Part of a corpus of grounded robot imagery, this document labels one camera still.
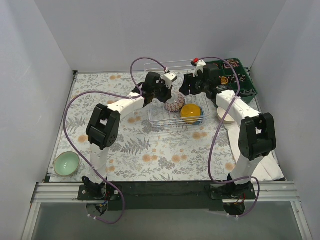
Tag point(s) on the floral table mat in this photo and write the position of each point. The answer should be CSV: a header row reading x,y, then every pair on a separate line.
x,y
142,152

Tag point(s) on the yellow bowl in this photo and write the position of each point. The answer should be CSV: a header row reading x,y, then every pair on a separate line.
x,y
191,114

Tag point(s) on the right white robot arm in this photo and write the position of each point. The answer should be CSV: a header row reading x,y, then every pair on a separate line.
x,y
257,136

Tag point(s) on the red patterned bowl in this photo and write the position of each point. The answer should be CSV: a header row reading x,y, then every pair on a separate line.
x,y
176,103

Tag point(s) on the white wire dish rack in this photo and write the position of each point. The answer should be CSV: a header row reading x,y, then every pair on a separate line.
x,y
159,117

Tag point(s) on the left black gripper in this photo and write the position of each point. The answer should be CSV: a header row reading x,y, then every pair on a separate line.
x,y
163,90

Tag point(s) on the dark blue bowl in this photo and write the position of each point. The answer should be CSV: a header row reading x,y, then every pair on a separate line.
x,y
201,117

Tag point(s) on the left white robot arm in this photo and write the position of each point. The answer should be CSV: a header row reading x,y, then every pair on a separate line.
x,y
103,127

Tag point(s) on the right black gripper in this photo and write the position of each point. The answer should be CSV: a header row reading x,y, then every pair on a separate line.
x,y
191,85

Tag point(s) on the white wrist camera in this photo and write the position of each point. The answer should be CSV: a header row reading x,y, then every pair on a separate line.
x,y
169,77
198,65

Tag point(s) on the aluminium frame rail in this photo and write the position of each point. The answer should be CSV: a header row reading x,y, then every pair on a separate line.
x,y
275,191

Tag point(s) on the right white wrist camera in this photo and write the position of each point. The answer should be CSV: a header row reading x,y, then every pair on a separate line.
x,y
198,65

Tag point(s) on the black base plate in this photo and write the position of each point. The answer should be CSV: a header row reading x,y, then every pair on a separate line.
x,y
164,195

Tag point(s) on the mint green bowl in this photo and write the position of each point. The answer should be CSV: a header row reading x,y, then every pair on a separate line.
x,y
66,164

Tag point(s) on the green compartment tray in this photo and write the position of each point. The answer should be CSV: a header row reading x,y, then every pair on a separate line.
x,y
227,77

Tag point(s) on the white cloth towel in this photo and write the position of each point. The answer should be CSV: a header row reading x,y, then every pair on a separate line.
x,y
267,170

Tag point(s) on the cream white bowl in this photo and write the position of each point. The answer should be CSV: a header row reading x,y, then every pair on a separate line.
x,y
227,119

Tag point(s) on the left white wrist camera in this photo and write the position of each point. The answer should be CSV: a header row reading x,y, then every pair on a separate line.
x,y
169,77

